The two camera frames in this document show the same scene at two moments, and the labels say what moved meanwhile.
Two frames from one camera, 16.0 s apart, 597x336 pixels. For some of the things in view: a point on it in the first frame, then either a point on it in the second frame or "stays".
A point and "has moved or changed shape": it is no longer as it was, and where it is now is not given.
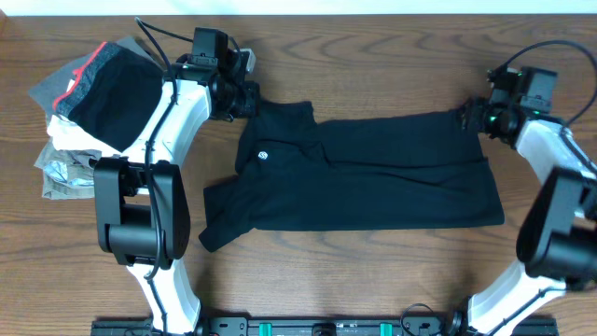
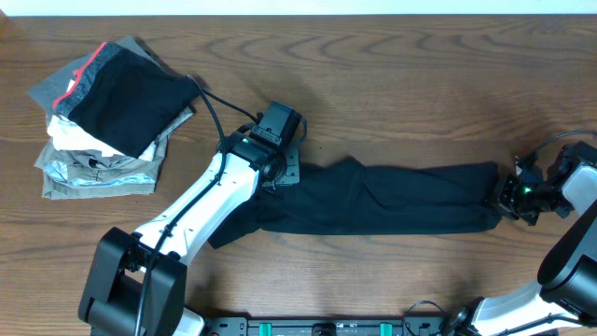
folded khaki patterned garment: [67, 174] stays
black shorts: [294, 171] has moved or changed shape
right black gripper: [475, 106] → [503, 201]
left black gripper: [252, 100] → [289, 169]
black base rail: [323, 326] stays
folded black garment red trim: [116, 95] stays
